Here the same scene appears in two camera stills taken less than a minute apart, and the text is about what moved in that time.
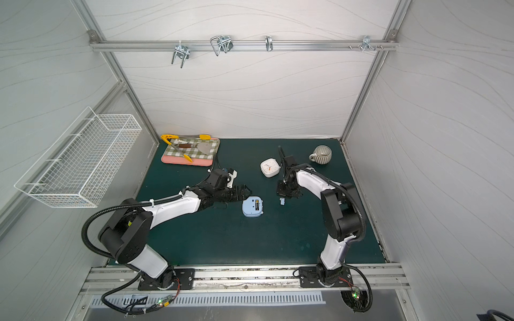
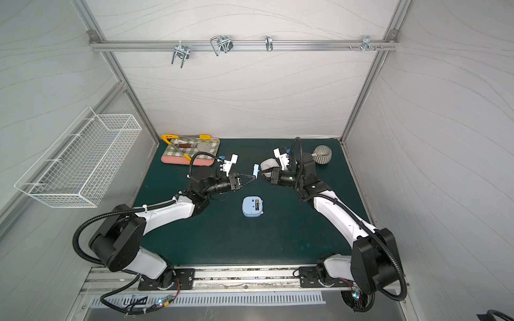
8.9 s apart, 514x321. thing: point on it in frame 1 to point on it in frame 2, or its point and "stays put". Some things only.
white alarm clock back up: (270, 168) stays put
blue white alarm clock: (252, 206) stays put
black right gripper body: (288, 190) to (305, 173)
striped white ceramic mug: (322, 154) stays put
